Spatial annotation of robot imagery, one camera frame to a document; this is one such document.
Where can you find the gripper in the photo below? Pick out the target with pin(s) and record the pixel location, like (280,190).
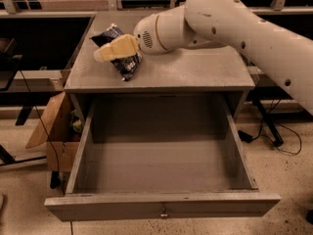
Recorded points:
(146,33)

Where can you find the blue chip bag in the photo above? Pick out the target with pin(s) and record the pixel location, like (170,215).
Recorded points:
(126,66)

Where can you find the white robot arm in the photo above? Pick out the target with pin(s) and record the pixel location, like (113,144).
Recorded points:
(285,56)

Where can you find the open grey top drawer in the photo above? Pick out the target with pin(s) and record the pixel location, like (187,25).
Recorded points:
(141,152)

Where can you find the metal drawer knob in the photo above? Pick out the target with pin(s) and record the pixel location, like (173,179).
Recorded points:
(164,213)

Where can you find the green item in box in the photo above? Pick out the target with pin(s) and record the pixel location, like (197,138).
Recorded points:
(75,122)

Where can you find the grey wooden cabinet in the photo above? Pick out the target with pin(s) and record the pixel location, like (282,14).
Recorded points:
(203,70)

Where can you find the brown cardboard box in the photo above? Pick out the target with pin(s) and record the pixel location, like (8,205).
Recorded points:
(53,130)

